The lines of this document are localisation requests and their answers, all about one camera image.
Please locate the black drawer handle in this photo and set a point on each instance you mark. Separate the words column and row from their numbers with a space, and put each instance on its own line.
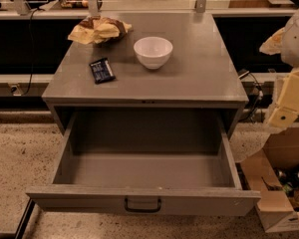
column 142, row 206

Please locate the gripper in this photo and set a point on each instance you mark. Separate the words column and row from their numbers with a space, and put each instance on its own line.
column 297, row 40

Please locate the yellow brown chip bag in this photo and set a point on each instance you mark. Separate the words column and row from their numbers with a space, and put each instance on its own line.
column 99, row 30

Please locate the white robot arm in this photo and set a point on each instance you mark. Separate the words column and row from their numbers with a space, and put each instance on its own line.
column 285, row 42

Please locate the white ceramic bowl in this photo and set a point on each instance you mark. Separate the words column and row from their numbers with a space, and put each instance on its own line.
column 153, row 52

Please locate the cardboard box with cans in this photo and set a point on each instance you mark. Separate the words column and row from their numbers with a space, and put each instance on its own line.
column 274, row 172

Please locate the grey top drawer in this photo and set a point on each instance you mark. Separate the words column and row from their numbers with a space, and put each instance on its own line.
column 181, row 156

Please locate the dark blue snack packet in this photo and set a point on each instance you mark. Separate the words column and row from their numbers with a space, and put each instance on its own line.
column 102, row 71

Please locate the grey metal cabinet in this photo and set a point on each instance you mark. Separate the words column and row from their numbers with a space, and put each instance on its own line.
column 199, row 72

